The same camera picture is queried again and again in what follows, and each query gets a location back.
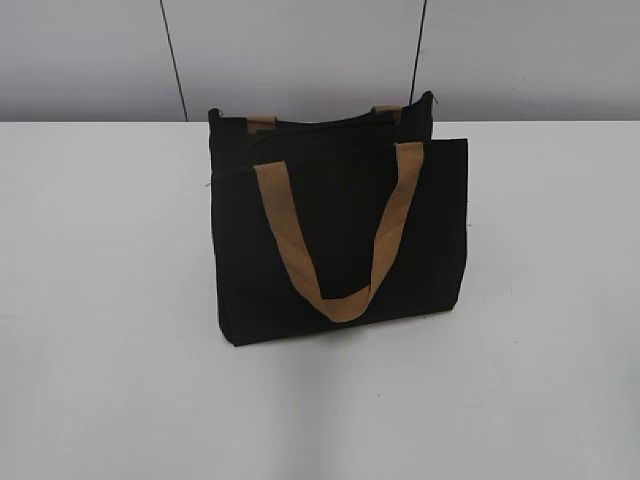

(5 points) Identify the black canvas tote bag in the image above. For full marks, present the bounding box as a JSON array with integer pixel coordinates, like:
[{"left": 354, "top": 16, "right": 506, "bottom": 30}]
[{"left": 208, "top": 93, "right": 468, "bottom": 346}]

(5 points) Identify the tan front bag handle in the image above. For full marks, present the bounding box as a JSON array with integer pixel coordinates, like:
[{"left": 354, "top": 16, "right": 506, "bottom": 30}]
[{"left": 254, "top": 142, "right": 424, "bottom": 323}]

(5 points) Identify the tan bag handle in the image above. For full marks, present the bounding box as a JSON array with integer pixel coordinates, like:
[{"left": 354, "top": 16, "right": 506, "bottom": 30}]
[
  {"left": 247, "top": 105, "right": 403, "bottom": 134},
  {"left": 254, "top": 142, "right": 424, "bottom": 323}
]

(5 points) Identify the tan rear bag handle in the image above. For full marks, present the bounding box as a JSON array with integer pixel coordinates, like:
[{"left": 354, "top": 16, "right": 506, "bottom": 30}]
[{"left": 247, "top": 105, "right": 403, "bottom": 134}]

